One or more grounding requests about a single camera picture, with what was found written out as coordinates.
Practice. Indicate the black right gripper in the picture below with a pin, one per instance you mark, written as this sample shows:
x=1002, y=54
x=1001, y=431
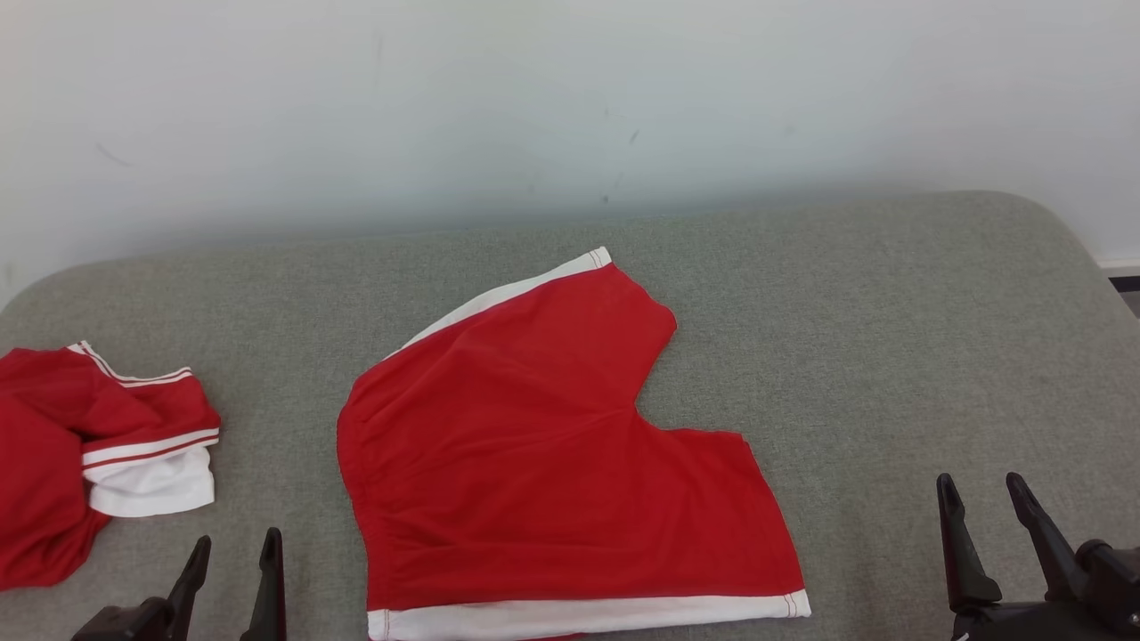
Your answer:
x=1087, y=596

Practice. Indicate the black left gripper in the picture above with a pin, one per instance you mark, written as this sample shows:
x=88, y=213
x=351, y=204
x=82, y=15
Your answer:
x=125, y=623

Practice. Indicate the red Bulls 23 jersey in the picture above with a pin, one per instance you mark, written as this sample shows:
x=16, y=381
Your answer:
x=80, y=445

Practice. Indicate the red shorts with white trim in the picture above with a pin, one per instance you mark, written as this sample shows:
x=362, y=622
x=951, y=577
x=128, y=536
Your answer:
x=552, y=463

